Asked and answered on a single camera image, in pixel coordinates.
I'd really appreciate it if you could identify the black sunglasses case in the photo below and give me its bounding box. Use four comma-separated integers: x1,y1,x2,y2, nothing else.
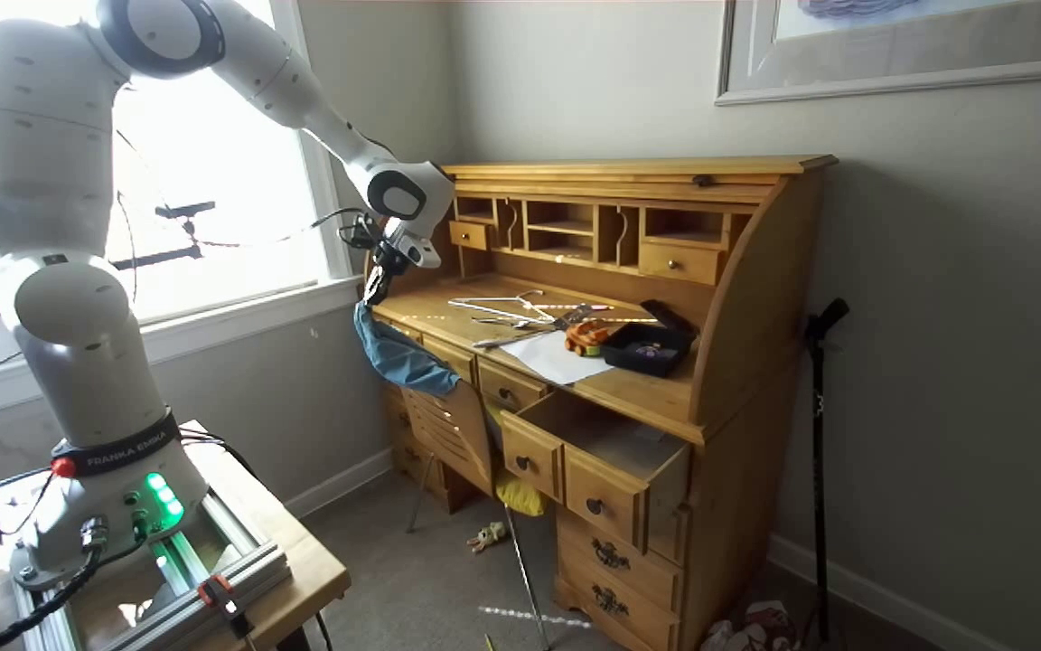
599,301,693,377

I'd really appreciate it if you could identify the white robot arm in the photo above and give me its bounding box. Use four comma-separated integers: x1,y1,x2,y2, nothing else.
0,0,455,581

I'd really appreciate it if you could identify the white framed picture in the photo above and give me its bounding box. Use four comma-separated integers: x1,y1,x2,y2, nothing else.
715,0,1041,104

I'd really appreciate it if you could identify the white wire hanger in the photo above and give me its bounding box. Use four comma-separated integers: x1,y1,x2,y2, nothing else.
452,298,594,329

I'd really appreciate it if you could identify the wooden roll-top desk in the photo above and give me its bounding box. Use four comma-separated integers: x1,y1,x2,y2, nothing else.
377,155,829,651

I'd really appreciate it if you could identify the white sheet of paper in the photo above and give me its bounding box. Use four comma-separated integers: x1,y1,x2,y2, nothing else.
506,334,609,386

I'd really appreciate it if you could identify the small bunny toy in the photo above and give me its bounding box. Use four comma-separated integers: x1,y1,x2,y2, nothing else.
465,522,511,554

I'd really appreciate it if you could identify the blue cloth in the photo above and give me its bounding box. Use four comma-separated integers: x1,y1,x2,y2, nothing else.
350,302,459,399

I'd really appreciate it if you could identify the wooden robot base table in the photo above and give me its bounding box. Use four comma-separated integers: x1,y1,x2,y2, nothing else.
0,422,350,651

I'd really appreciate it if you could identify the black tripod stand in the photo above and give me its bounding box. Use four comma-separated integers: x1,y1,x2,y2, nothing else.
806,298,849,647

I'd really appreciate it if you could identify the yellow seat cushion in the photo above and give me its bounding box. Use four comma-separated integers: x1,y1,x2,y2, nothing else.
496,479,547,517

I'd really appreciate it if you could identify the wooden slatted chair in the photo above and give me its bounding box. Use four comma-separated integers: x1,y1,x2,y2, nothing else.
406,382,547,628

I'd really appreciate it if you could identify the orange small object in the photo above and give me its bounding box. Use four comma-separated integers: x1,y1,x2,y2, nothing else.
564,317,620,358

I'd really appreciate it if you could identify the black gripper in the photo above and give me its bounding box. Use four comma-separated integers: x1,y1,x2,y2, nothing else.
339,213,442,302

